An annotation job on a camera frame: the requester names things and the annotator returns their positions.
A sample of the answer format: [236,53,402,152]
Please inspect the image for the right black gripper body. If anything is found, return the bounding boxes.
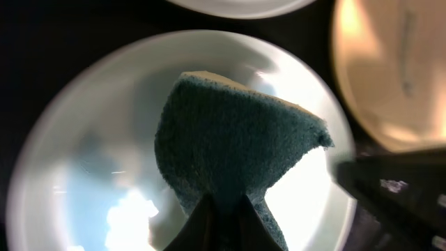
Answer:
[336,149,445,250]

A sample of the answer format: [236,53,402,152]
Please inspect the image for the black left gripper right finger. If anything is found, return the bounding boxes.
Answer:
[236,195,282,251]

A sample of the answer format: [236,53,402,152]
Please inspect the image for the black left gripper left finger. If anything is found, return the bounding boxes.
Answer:
[164,195,216,251]

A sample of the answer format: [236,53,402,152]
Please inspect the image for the green yellow sponge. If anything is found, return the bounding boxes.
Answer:
[155,71,333,250]

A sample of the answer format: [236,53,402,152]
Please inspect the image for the yellow plate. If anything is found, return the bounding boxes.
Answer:
[332,0,445,152]

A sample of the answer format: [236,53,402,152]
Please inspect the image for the round black serving tray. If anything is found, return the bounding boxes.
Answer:
[0,0,446,251]

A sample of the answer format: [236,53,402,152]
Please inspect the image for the mint plate with blue stain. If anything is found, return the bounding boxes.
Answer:
[168,0,315,20]

